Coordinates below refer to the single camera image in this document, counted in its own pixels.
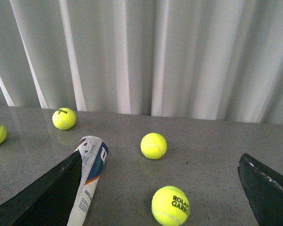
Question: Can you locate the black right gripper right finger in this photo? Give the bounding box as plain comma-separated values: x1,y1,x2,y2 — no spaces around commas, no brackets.
238,153,283,226

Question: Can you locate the Roland Garros tennis ball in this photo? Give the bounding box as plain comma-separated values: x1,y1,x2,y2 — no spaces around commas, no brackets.
151,186,190,226

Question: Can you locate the white pleated curtain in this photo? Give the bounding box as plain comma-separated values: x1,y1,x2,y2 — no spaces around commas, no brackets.
0,0,283,124

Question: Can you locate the plain yellow tennis ball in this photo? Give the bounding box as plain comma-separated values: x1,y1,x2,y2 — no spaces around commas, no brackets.
141,133,167,160

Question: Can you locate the clear Wilson tennis ball can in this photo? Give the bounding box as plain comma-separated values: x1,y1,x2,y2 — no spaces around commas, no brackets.
67,136,108,226

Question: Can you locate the Wilson tennis ball far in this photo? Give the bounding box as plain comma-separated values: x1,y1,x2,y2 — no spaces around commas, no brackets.
52,108,76,130

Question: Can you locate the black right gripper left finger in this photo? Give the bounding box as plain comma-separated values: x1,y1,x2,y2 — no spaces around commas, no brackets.
0,151,82,226

